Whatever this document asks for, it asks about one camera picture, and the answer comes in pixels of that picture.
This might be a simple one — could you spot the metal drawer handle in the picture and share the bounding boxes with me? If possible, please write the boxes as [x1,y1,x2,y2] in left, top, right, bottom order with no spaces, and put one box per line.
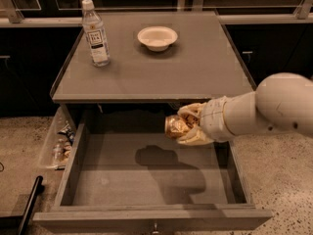
[151,223,159,235]

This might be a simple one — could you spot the clear plastic water bottle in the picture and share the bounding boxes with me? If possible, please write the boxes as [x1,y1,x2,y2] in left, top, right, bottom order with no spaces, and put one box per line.
[82,0,110,67]

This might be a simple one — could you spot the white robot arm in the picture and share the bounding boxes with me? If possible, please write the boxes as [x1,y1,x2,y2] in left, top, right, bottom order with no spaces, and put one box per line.
[178,72,313,146]

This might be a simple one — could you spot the grey cabinet with counter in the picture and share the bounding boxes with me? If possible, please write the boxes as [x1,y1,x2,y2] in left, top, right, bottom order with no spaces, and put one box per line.
[51,12,255,105]

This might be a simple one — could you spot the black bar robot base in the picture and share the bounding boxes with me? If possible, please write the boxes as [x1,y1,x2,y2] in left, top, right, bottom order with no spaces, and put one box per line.
[0,175,45,235]

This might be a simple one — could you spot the white paper bowl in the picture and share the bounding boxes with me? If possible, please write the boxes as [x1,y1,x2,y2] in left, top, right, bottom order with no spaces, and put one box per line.
[137,26,178,52]

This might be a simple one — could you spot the open grey top drawer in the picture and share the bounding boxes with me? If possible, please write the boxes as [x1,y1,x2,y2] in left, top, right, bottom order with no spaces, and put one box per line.
[34,111,272,233]

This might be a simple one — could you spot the clear plastic storage bin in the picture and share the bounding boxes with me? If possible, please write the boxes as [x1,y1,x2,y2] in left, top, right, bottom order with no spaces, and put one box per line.
[38,108,76,170]

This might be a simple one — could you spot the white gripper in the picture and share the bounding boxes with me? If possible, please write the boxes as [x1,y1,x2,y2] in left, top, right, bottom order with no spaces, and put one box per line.
[177,97,235,146]

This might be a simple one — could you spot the snack items in bin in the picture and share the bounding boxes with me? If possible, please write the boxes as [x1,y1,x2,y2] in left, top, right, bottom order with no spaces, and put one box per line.
[52,122,75,164]

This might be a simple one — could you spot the orange soda can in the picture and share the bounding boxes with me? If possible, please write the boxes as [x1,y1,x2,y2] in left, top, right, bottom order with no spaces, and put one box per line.
[164,115,191,139]

